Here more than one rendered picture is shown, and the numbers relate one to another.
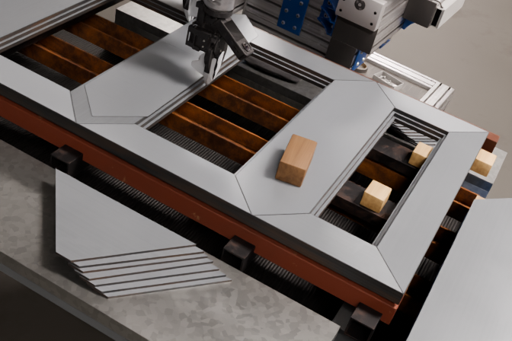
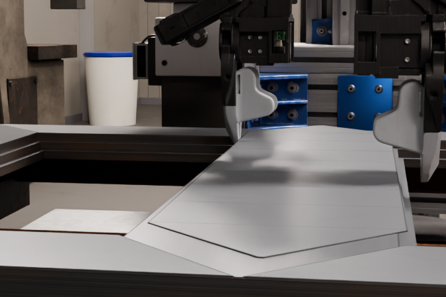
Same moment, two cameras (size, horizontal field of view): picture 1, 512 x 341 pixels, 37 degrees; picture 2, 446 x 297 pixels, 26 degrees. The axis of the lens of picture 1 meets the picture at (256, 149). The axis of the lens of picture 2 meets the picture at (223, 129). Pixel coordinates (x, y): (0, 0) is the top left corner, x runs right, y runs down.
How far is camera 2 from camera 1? 128 cm
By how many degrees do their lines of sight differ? 30
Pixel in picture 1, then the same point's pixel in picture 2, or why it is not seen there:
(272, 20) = not seen: hidden behind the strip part
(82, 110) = (214, 255)
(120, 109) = (317, 235)
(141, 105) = (353, 221)
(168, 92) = (373, 197)
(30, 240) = not seen: outside the picture
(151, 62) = (254, 177)
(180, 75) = (351, 179)
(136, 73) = (249, 191)
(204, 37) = (409, 28)
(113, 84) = (222, 209)
